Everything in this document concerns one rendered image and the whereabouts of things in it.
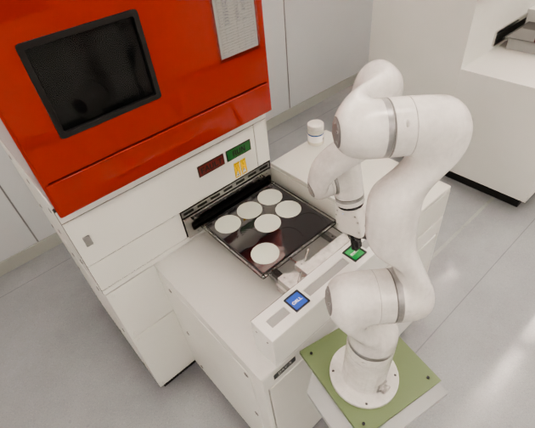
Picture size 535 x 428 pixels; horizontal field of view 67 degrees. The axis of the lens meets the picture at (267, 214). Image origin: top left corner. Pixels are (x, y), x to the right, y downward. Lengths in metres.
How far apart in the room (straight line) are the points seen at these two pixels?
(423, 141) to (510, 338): 1.87
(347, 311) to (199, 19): 0.88
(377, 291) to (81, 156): 0.84
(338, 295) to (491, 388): 1.50
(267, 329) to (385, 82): 0.72
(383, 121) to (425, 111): 0.07
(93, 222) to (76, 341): 1.31
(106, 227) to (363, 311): 0.88
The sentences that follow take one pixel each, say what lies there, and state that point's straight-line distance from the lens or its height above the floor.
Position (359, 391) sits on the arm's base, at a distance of 1.20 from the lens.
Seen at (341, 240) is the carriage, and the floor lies 0.88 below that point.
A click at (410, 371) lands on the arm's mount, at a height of 0.82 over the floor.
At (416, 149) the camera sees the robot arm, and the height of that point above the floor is 1.56.
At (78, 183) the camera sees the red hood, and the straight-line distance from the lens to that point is 1.24.
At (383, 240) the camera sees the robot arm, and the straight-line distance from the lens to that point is 0.78.
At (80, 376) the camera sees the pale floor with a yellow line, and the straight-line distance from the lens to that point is 2.47.
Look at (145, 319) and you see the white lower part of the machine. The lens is 1.76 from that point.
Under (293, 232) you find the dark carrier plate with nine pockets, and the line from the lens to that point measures 1.48.
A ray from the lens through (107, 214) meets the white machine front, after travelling 1.38.
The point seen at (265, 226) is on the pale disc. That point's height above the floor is 0.90.
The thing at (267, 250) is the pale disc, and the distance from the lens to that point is 1.42.
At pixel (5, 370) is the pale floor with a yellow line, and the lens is 2.72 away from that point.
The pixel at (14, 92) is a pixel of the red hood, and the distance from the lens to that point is 1.12.
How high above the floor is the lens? 1.95
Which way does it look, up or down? 42 degrees down
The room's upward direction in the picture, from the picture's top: 7 degrees counter-clockwise
